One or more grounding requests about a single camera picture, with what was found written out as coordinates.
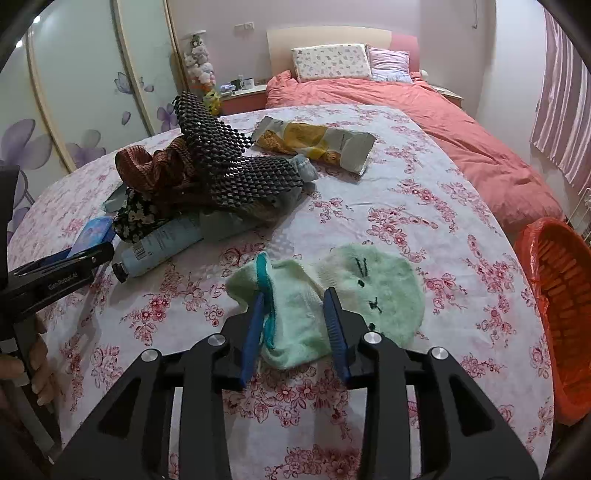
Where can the brown red patterned cloth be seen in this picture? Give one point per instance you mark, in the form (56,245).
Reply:
(147,166)

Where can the white mug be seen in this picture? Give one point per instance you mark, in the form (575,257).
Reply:
(245,84)

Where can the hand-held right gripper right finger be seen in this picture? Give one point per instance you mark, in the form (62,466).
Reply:
(336,332)

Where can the black floral cloth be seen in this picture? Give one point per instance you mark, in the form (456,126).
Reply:
(136,217)

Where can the pink floral bedsheet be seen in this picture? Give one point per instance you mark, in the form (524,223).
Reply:
(415,217)

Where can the light green snack packet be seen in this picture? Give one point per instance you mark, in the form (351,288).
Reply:
(305,167)

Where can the person's left hand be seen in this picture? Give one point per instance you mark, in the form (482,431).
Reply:
(41,374)

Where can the plush toy bouquet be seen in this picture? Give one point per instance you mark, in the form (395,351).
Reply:
(199,62)

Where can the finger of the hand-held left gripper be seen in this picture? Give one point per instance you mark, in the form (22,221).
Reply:
(51,261)
(60,281)

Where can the mint green sock teal trim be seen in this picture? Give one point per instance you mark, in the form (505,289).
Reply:
(295,314)

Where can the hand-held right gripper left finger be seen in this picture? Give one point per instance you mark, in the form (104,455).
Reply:
(254,332)

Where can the yellow green toy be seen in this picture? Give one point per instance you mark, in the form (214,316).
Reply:
(213,102)

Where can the pink striped curtain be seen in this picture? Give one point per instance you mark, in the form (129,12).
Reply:
(565,101)

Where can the pink duvet bed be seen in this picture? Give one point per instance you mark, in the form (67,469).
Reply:
(438,129)

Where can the wardrobe with purple flowers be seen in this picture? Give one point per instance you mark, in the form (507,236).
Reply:
(83,74)

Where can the pink striped pillow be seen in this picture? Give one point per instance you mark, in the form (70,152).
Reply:
(390,64)

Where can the cream bedside table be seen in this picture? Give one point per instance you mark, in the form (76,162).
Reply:
(448,94)

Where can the light blue packet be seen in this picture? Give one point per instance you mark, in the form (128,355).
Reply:
(94,235)

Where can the yellow white snack wrapper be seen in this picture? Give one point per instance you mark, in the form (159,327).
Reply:
(314,138)

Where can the light blue tube bottle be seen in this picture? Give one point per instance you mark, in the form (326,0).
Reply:
(157,249)

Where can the mint fuzzy sock with face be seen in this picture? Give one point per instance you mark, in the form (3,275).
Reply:
(383,286)

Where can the black studded mesh mat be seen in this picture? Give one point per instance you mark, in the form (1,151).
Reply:
(221,152)

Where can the grey cloth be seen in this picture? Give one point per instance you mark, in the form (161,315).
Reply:
(240,217)

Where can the white floral pillow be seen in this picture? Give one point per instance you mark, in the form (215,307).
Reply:
(330,62)

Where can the cream pink headboard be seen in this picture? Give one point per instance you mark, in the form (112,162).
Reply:
(323,37)

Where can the pink white nightstand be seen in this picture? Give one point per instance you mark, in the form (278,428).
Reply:
(242,99)

